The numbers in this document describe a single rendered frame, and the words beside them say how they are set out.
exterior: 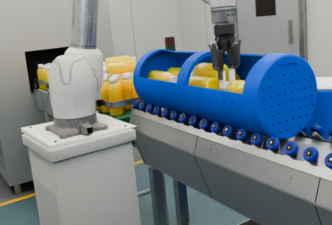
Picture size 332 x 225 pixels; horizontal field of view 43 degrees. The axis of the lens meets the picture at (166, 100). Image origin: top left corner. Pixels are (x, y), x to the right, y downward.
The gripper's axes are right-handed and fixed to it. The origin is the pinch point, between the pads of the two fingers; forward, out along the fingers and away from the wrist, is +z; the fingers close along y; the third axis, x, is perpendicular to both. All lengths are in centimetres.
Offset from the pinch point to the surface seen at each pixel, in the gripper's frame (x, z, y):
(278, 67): -24.3, -5.3, 1.8
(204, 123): 9.0, 17.3, -5.3
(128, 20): 503, -26, 205
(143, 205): 151, 113, 32
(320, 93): -4.0, 12.4, 45.6
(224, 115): -6.0, 11.3, -7.3
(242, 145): -13.5, 21.4, -5.8
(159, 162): 53, 45, -3
